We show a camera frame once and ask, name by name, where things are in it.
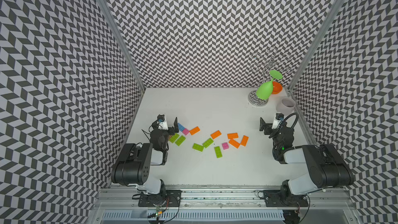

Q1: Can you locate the grey cup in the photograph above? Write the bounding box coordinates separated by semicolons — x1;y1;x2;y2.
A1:
276;97;296;116

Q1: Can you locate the green plastic wine glass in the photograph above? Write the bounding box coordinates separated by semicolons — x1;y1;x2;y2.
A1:
256;70;283;101

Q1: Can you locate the orange plastic bowl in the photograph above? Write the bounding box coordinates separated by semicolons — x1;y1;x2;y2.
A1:
272;82;283;94

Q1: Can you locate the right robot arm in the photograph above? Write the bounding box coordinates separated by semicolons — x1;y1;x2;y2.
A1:
259;114;355;198

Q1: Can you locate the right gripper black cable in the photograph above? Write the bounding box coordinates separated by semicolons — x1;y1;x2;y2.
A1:
273;112;300;138

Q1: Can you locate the pink lego cube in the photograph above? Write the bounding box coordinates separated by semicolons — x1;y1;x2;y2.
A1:
222;143;229;150

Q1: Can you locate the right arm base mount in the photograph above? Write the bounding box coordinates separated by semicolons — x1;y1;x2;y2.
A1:
262;190;309;208

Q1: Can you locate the green lego brick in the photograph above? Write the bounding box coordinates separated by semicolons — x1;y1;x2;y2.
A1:
214;146;222;158
192;143;204;152
202;138;214;148

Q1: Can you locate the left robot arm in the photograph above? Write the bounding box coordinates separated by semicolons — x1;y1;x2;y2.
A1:
111;115;179;198

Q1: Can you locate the aluminium front rail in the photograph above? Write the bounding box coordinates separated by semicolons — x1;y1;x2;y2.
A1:
87;185;361;224

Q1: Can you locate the orange lego brick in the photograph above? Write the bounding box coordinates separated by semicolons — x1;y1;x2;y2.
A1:
229;139;240;149
227;133;239;140
210;130;222;140
189;127;200;135
240;135;249;147

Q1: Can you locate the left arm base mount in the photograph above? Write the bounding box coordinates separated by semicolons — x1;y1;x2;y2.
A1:
138;190;182;207

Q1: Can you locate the blue lego plate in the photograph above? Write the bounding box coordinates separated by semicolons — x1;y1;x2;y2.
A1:
178;123;185;132

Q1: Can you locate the pink flat lego square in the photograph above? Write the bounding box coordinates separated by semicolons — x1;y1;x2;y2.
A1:
182;129;190;135

